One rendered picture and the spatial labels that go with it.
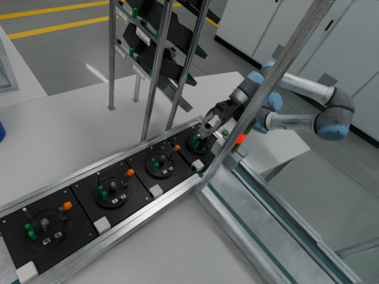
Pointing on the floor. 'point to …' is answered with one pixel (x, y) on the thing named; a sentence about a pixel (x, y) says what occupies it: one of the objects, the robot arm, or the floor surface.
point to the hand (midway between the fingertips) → (205, 128)
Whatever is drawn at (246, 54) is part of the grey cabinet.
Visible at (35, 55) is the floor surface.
